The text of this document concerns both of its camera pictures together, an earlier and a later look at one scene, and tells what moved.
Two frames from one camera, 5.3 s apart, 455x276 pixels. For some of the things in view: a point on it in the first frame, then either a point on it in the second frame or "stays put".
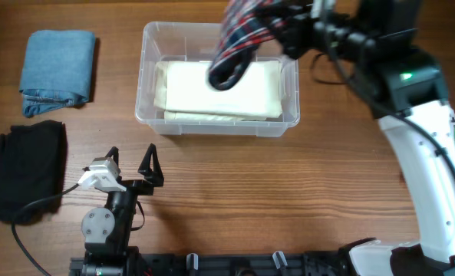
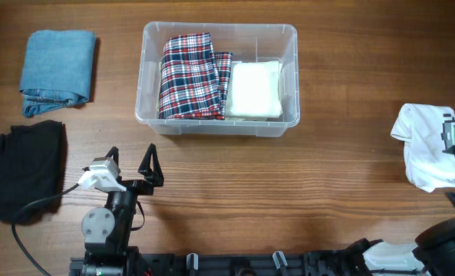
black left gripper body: x=139 y=187 stays put
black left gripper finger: x=156 y=176 stays put
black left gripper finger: x=114 y=152 stays put
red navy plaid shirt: x=245 y=25 to x=194 y=79
